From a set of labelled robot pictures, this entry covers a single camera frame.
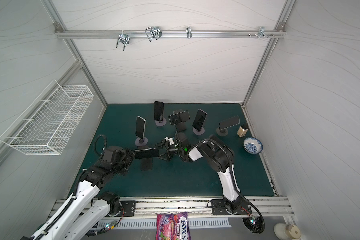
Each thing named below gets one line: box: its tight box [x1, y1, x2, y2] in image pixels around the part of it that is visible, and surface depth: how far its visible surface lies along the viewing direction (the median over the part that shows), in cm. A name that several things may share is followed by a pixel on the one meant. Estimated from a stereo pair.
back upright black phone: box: [154, 101, 164, 121], surface depth 103 cm
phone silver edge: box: [135, 115, 146, 139], surface depth 92 cm
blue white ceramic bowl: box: [243, 137, 263, 154], surface depth 97 cm
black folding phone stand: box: [137, 145, 153, 171], surface depth 90 cm
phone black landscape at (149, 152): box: [134, 148, 160, 159], surface depth 86 cm
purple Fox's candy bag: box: [155, 212, 192, 240], surface depth 69 cm
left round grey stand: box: [134, 136, 148, 147], surface depth 100 cm
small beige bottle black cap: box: [237, 123, 249, 138], surface depth 98 cm
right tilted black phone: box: [192, 109, 208, 132], surface depth 97 cm
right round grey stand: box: [192, 127, 205, 136], surface depth 106 cm
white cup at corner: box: [273, 223, 302, 240], surface depth 63 cm
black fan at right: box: [241, 216, 265, 234], surface depth 73 cm
